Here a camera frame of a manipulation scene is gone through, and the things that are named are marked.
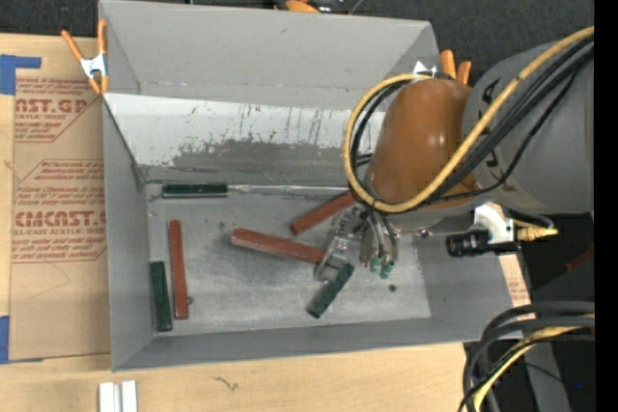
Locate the dark green flat block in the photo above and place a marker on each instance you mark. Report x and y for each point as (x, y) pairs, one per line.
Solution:
(160, 296)
(328, 296)
(193, 190)

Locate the red-brown flat block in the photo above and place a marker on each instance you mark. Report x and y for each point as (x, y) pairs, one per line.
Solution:
(321, 214)
(275, 245)
(178, 270)

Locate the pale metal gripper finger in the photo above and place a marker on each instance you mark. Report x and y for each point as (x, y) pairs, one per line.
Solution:
(327, 261)
(341, 264)

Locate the black cylinder on white bracket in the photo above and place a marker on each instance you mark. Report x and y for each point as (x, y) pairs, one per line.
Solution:
(475, 242)

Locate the grey metal bin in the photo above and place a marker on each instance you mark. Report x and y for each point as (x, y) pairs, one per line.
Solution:
(270, 284)

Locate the brown cardboard board red print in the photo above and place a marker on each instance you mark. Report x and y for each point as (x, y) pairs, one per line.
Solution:
(58, 188)

